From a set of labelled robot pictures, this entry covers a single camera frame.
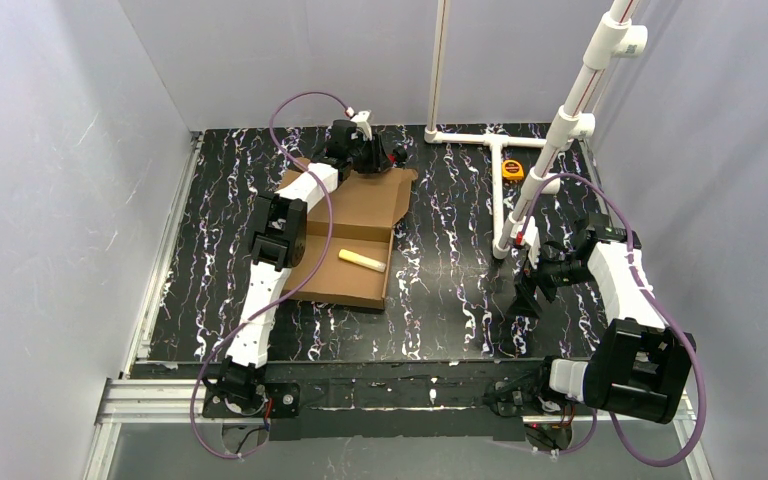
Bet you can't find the brown cardboard box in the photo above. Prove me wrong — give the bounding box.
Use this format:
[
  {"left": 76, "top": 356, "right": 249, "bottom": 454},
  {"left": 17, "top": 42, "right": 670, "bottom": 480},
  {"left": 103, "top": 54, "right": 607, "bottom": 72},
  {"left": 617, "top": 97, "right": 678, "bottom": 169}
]
[{"left": 292, "top": 168, "right": 418, "bottom": 310}]

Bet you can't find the yellow tube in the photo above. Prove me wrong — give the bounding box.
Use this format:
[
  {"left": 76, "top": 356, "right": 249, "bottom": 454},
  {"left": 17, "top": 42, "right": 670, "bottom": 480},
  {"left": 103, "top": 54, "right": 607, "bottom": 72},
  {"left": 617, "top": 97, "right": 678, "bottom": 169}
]
[{"left": 338, "top": 249, "right": 387, "bottom": 273}]

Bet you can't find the red black stamp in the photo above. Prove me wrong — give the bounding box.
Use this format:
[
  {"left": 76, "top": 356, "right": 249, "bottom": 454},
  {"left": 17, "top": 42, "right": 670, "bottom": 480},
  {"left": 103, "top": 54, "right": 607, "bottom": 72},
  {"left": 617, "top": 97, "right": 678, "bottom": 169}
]
[{"left": 388, "top": 146, "right": 408, "bottom": 168}]

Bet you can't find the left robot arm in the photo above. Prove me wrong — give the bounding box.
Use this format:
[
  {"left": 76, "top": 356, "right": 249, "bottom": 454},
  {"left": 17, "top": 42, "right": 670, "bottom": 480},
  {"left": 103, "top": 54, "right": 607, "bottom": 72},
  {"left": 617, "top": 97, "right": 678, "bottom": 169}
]
[{"left": 201, "top": 110, "right": 393, "bottom": 416}]

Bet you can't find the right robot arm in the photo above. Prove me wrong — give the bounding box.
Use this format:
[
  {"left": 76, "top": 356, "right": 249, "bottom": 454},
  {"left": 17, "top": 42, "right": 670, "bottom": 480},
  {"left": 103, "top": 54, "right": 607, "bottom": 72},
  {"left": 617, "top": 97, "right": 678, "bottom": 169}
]
[{"left": 509, "top": 214, "right": 691, "bottom": 424}]

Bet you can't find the orange tape measure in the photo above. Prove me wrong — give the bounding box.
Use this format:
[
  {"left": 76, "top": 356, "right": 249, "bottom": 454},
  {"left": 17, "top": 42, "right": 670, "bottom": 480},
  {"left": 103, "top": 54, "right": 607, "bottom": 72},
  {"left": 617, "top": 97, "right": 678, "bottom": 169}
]
[{"left": 501, "top": 159, "right": 526, "bottom": 182}]

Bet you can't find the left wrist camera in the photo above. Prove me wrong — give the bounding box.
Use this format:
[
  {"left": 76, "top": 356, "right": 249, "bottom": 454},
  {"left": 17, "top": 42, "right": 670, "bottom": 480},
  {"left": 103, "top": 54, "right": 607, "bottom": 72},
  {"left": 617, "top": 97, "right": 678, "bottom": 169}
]
[{"left": 345, "top": 107, "right": 373, "bottom": 141}]

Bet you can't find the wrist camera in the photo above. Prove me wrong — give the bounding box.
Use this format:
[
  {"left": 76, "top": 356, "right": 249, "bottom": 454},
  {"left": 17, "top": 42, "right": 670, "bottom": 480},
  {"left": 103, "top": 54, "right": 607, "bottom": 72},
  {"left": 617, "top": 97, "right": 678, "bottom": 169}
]
[
  {"left": 513, "top": 218, "right": 540, "bottom": 267},
  {"left": 345, "top": 107, "right": 373, "bottom": 141}
]

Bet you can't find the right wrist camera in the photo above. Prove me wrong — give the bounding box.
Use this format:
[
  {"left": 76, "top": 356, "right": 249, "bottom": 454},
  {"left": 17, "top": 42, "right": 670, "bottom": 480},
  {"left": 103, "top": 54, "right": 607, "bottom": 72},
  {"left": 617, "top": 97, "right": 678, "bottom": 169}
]
[{"left": 513, "top": 218, "right": 540, "bottom": 267}]

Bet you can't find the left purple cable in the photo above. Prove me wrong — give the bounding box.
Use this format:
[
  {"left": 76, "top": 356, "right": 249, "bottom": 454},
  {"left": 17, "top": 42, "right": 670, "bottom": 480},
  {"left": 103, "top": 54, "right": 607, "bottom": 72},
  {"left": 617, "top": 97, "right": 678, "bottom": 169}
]
[{"left": 189, "top": 91, "right": 359, "bottom": 461}]

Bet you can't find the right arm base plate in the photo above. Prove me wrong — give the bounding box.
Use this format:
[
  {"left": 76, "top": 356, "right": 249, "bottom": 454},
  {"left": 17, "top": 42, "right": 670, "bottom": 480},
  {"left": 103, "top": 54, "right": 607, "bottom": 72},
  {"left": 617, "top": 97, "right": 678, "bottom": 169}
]
[{"left": 481, "top": 377, "right": 582, "bottom": 418}]

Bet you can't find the aluminium rail frame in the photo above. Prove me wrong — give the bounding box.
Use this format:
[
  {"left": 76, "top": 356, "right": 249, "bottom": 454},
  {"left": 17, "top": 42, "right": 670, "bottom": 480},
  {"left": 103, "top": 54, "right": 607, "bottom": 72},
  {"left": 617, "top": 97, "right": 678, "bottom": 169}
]
[{"left": 82, "top": 132, "right": 717, "bottom": 480}]

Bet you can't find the white PVC pipe frame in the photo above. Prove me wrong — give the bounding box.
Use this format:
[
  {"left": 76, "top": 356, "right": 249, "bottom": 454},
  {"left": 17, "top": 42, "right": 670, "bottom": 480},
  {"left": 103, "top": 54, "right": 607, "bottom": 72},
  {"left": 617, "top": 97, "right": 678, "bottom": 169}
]
[{"left": 421, "top": 1, "right": 648, "bottom": 260}]

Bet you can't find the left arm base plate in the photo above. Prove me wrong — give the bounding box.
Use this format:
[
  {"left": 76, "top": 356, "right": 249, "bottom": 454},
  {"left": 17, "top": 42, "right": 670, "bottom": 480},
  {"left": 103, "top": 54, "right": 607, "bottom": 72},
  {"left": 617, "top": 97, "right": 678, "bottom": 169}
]
[{"left": 201, "top": 361, "right": 300, "bottom": 420}]

